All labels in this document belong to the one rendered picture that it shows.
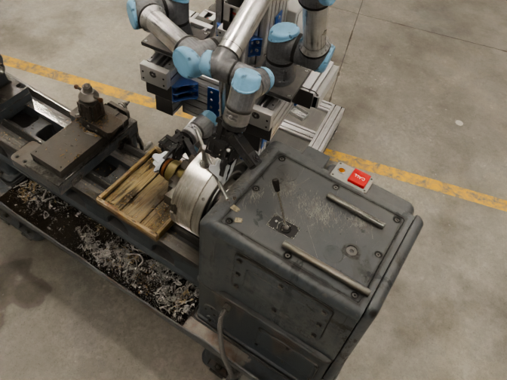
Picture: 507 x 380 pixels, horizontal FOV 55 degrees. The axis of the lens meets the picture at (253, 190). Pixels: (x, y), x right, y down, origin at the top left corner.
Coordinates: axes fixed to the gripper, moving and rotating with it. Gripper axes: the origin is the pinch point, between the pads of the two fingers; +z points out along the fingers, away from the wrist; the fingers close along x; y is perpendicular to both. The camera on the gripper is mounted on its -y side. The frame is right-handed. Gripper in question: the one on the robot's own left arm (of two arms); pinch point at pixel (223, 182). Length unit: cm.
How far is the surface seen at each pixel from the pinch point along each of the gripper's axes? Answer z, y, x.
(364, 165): 66, -13, -197
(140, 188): 37, 44, -21
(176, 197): 15.7, 15.7, -1.4
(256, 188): 2.4, -7.3, -9.8
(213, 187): 7.5, 5.3, -5.6
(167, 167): 15.9, 28.8, -13.5
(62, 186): 42, 67, -4
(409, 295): 93, -76, -127
